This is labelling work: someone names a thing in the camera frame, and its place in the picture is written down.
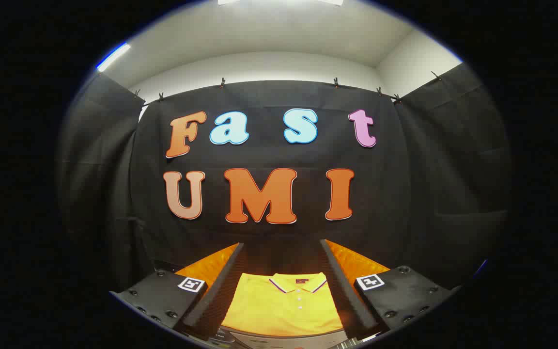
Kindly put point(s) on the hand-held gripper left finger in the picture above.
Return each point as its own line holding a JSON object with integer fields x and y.
{"x": 221, "y": 291}

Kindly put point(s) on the ceiling tube light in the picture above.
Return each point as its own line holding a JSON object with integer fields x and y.
{"x": 113, "y": 57}

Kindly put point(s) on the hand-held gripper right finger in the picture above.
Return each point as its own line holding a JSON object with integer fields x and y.
{"x": 344, "y": 291}

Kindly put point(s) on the ceiling panel light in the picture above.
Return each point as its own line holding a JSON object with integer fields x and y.
{"x": 279, "y": 1}

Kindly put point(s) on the yellow polo shirt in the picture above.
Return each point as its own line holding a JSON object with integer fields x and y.
{"x": 284, "y": 310}

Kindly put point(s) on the black backdrop cloth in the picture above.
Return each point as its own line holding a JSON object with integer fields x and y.
{"x": 395, "y": 194}

